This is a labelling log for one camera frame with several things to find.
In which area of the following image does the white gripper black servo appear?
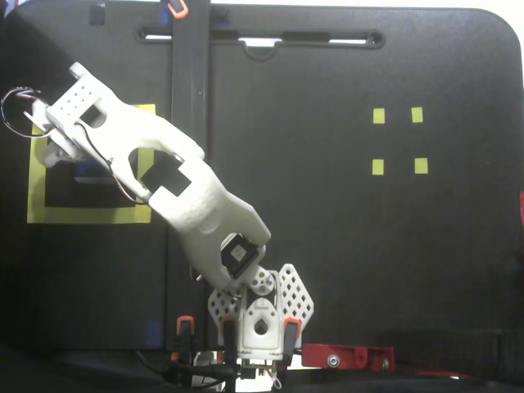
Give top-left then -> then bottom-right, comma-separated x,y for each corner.
43,126 -> 89,169

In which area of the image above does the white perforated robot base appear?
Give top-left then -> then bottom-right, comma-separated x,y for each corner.
207,263 -> 316,361

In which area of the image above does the yellow tape square outline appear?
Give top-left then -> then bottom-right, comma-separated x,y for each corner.
26,103 -> 157,225

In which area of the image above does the long black table strip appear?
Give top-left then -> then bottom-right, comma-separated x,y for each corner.
165,0 -> 212,353

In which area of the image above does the orange spring clamp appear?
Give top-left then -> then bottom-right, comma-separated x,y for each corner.
162,0 -> 189,20

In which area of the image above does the red black white servo cable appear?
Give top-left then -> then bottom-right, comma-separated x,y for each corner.
0,86 -> 56,138
79,122 -> 148,205

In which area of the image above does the black power cable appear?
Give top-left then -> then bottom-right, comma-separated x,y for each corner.
133,348 -> 175,384

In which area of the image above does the red metal corner bracket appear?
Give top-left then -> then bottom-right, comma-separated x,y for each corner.
301,342 -> 396,373

